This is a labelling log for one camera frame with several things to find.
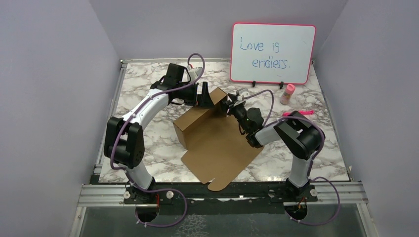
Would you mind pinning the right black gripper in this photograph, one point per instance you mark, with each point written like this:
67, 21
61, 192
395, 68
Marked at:
226, 105

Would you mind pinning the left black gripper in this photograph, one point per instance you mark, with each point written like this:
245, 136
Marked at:
203, 99

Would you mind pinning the brown cardboard box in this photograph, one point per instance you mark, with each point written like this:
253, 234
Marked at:
216, 152

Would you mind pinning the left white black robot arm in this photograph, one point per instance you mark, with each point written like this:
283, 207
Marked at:
124, 139

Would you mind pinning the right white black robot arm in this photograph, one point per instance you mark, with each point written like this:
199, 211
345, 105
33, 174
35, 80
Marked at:
302, 137

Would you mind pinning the pink capped small bottle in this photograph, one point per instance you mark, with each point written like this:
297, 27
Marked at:
288, 92

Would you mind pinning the pink framed whiteboard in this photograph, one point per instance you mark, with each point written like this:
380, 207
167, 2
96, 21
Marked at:
271, 53

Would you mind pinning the pink marker pen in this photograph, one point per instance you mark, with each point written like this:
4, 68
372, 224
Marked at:
307, 112

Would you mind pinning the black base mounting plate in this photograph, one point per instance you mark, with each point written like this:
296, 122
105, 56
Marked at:
237, 198

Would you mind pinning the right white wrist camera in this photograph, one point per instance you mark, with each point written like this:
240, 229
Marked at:
242, 94

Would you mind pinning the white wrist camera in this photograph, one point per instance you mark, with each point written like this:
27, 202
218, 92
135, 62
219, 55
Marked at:
193, 72
242, 94

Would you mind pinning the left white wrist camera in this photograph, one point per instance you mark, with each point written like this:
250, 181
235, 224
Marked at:
193, 72

